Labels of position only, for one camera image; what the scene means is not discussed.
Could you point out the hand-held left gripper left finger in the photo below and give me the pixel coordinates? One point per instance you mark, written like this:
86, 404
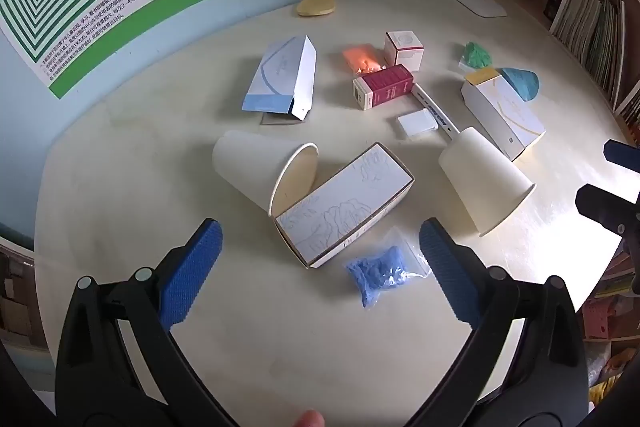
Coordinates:
192, 272

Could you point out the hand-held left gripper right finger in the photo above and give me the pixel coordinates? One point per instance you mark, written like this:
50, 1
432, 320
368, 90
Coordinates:
447, 272

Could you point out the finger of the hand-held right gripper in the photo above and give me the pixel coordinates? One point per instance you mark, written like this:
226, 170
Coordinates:
600, 207
620, 155

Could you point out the blue plastic bag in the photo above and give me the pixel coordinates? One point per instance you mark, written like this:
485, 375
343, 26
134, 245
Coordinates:
377, 272

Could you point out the white paper cup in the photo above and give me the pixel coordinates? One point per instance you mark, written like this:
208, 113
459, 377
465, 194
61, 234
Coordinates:
485, 179
250, 164

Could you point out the blue paper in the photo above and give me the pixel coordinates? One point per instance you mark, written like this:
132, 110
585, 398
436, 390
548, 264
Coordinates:
522, 84

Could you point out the white box yellow lines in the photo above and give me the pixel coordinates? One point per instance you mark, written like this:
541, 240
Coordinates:
505, 117

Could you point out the white box line drawing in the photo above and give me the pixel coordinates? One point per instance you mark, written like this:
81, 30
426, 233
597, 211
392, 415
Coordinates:
345, 204

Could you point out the green plastic bag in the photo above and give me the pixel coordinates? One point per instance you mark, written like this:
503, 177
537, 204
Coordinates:
475, 54

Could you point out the person's left hand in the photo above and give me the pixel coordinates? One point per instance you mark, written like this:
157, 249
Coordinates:
310, 419

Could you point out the pink box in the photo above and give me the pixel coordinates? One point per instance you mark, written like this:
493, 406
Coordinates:
602, 319

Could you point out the row of books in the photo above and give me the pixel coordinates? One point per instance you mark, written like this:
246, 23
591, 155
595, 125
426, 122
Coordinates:
590, 32

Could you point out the dark red box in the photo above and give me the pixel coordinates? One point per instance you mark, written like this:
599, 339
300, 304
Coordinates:
385, 86

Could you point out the blue white long box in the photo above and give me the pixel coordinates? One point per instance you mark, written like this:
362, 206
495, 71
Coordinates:
282, 74

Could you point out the white cube box red trim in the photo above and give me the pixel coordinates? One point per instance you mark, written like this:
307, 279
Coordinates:
404, 49

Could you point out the orange filled plastic bag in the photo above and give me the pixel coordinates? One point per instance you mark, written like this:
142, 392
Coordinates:
361, 58

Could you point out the yellow round sponge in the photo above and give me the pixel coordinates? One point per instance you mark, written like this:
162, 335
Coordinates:
316, 6

